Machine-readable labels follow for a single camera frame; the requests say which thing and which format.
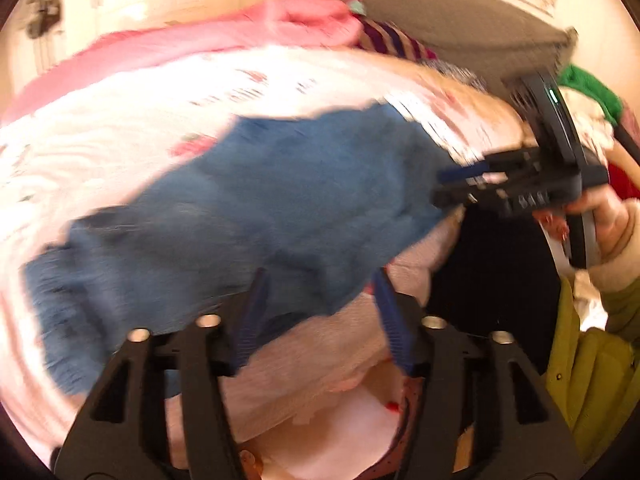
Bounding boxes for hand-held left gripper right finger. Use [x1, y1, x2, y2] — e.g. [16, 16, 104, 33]
[372, 267, 586, 480]

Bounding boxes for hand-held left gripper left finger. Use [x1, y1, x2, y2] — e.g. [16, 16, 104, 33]
[52, 269, 273, 480]

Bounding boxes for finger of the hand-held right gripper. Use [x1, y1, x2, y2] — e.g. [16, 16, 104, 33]
[439, 147, 541, 184]
[432, 175, 531, 209]

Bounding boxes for blue denim pants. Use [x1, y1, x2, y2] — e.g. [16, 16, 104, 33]
[25, 102, 461, 396]

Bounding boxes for person's right hand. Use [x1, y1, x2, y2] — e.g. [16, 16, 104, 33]
[532, 187, 631, 261]

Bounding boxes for green cloth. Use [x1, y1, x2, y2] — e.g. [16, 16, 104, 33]
[557, 65, 624, 127]

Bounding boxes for dotted maroon slipper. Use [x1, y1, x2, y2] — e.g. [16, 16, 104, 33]
[350, 375, 426, 480]

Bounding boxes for striped cloth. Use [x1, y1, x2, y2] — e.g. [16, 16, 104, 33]
[357, 17, 437, 62]

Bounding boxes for grey headboard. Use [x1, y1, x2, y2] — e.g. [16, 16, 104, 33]
[295, 0, 579, 97]

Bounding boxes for person's green jacket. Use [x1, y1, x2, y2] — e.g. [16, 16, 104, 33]
[544, 280, 640, 463]

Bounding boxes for pink printed bedsheet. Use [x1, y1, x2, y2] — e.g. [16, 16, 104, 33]
[0, 45, 528, 461]

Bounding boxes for pink quilt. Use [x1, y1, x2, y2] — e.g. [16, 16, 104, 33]
[0, 0, 362, 126]

